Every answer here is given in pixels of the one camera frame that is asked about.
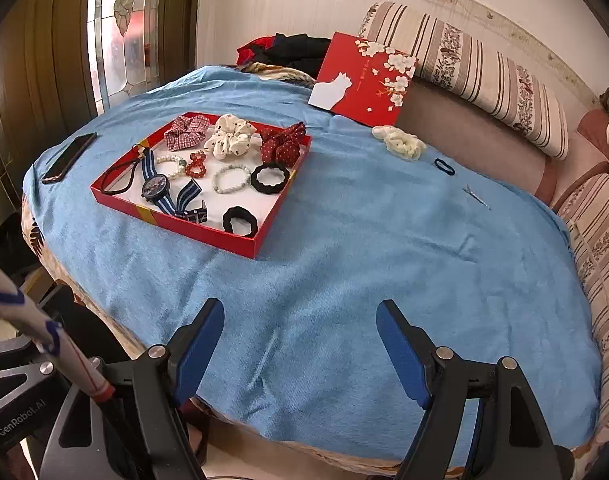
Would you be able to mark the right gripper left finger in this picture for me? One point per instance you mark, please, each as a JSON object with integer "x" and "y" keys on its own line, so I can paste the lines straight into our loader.
{"x": 139, "y": 432}

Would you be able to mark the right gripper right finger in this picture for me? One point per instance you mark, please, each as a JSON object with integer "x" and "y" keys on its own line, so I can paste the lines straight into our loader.
{"x": 511, "y": 439}

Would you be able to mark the blue striped strap watch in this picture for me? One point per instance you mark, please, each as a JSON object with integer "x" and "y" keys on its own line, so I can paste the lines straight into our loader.
{"x": 157, "y": 190}

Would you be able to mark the thick black scrunchie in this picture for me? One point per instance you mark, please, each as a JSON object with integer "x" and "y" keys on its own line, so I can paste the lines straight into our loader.
{"x": 241, "y": 215}

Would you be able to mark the red white checkered scrunchie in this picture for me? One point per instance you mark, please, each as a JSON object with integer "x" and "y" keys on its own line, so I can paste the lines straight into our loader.
{"x": 186, "y": 132}

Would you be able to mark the white dotted scrunchie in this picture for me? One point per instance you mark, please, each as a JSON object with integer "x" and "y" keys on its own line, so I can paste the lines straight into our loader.
{"x": 231, "y": 137}

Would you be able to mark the red polka dot scrunchie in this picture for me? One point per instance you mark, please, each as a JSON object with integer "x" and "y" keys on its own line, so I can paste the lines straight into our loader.
{"x": 281, "y": 146}

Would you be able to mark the black smartphone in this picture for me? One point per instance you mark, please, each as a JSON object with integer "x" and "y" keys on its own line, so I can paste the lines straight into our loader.
{"x": 64, "y": 162}

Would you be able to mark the silver hair clip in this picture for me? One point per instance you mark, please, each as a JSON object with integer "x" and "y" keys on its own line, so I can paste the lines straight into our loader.
{"x": 476, "y": 197}

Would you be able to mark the blue towel cloth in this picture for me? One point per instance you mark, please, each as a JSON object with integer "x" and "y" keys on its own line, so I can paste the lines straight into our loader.
{"x": 300, "y": 358}

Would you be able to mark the red tray box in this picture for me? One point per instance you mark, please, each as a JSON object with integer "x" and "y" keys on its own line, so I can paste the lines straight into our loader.
{"x": 235, "y": 181}

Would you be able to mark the cream knitted scrunchie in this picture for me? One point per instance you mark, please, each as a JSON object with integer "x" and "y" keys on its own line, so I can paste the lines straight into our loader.
{"x": 400, "y": 143}

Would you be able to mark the striped floral bolster pillow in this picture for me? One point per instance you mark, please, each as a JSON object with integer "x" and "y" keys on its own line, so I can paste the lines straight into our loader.
{"x": 461, "y": 64}

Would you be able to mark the red floral box lid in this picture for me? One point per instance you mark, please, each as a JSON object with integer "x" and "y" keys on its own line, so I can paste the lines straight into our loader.
{"x": 363, "y": 80}

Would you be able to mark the black and red clothes pile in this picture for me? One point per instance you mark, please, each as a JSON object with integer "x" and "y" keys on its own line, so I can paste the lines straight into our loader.
{"x": 300, "y": 52}

